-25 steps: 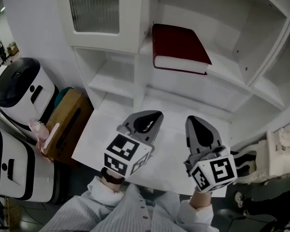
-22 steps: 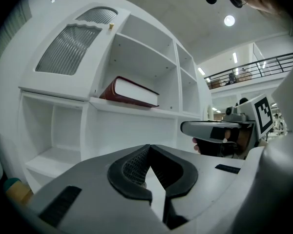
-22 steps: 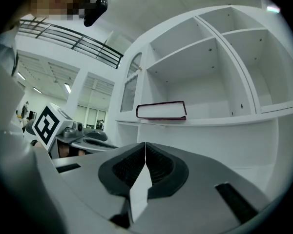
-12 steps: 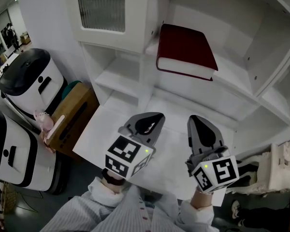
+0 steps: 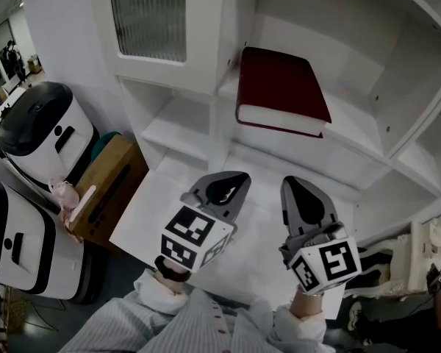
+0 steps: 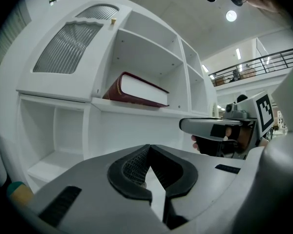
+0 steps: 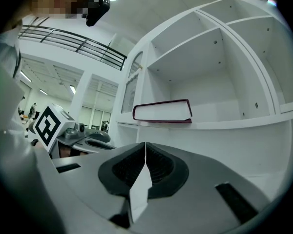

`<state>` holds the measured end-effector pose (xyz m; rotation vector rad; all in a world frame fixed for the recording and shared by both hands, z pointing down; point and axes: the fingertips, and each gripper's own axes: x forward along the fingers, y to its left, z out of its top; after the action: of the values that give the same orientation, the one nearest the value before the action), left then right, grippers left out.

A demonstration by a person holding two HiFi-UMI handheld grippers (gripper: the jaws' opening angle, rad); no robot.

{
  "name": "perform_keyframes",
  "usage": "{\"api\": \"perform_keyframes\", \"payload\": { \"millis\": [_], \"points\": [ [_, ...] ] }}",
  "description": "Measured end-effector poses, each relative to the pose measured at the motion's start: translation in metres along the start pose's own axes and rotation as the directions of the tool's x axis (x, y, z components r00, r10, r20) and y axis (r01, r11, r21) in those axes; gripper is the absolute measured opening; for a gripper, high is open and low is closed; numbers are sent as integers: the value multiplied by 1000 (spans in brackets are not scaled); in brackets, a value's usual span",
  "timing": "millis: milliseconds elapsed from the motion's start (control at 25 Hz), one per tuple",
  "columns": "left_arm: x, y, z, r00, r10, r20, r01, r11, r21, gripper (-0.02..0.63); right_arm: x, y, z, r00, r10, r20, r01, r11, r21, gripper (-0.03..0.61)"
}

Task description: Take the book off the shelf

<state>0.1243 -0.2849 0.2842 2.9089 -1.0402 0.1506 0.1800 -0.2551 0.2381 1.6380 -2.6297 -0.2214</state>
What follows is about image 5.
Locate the black and white sneaker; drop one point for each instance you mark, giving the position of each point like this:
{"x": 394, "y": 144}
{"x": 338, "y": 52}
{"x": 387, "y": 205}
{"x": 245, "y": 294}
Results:
{"x": 371, "y": 263}

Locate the small cardboard box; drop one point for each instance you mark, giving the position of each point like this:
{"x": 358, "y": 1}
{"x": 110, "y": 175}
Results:
{"x": 34, "y": 64}

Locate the dark red hardcover book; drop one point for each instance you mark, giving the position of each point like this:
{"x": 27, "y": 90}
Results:
{"x": 279, "y": 83}

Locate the person's left forearm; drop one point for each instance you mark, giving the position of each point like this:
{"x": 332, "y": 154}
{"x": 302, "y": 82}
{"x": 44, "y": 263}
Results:
{"x": 161, "y": 292}

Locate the ribbed glass cabinet door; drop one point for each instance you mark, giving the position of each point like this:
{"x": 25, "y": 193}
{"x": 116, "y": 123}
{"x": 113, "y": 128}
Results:
{"x": 147, "y": 17}

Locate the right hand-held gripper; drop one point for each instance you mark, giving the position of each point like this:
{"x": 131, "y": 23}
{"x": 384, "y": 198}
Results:
{"x": 330, "y": 259}

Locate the white ornate vanity table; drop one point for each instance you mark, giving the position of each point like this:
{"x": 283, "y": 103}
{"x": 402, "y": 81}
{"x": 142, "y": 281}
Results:
{"x": 422, "y": 248}

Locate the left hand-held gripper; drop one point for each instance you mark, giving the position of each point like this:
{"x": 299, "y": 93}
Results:
{"x": 191, "y": 237}

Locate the person's right forearm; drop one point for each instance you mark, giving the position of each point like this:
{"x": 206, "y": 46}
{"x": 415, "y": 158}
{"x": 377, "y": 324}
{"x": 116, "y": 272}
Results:
{"x": 301, "y": 318}

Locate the teal round seat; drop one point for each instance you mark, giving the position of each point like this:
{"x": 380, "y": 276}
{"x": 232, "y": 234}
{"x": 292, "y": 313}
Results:
{"x": 104, "y": 142}

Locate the person's striped white shirt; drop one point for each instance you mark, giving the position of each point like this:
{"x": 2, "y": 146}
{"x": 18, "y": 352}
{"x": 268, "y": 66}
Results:
{"x": 169, "y": 329}

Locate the white shelving unit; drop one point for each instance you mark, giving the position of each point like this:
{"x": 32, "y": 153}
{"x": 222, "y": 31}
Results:
{"x": 261, "y": 230}

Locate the brown cardboard box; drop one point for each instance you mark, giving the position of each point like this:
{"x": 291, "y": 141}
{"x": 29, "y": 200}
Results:
{"x": 106, "y": 189}

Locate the woven basket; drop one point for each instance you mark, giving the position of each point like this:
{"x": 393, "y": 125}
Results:
{"x": 14, "y": 311}

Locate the pink fabric bundle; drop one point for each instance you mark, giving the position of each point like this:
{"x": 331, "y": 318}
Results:
{"x": 64, "y": 197}

